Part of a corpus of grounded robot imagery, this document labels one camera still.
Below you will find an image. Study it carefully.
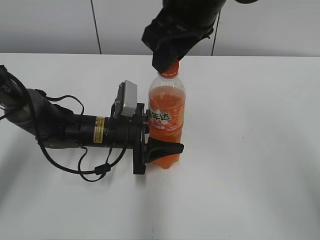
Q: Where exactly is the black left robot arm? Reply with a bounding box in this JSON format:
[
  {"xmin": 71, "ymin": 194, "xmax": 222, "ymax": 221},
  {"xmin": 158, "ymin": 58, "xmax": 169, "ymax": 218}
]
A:
[{"xmin": 0, "ymin": 66, "xmax": 184, "ymax": 175}]

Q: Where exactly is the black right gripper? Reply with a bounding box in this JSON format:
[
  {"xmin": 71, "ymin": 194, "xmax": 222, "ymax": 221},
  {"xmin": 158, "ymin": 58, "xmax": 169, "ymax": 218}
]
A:
[{"xmin": 141, "ymin": 0, "xmax": 226, "ymax": 74}]

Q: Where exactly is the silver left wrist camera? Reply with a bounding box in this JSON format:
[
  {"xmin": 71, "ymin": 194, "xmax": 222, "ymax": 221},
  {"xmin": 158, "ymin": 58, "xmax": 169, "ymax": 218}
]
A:
[{"xmin": 113, "ymin": 80, "xmax": 138, "ymax": 118}]

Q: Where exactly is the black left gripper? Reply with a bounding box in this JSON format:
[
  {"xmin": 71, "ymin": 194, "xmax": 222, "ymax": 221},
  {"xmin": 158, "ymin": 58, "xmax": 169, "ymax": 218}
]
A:
[{"xmin": 106, "ymin": 103, "xmax": 184, "ymax": 175}]

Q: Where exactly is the orange Mirinda soda bottle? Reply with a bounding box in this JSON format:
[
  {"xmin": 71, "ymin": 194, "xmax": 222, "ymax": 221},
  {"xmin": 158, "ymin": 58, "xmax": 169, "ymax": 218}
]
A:
[{"xmin": 148, "ymin": 72, "xmax": 187, "ymax": 170}]

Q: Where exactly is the orange bottle cap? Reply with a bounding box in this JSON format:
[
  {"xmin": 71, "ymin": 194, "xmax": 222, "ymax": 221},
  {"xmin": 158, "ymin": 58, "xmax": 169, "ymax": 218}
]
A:
[{"xmin": 159, "ymin": 59, "xmax": 180, "ymax": 79}]

